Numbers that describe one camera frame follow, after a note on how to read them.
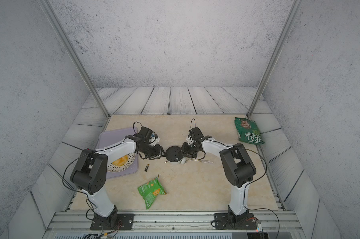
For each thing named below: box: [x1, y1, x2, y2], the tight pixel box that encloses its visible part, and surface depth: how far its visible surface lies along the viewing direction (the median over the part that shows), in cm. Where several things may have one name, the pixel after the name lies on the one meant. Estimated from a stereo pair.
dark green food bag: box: [234, 117, 266, 145], surface depth 109 cm
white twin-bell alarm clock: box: [165, 145, 187, 165], surface depth 93 cm
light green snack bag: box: [137, 174, 168, 210], surface depth 80 cm
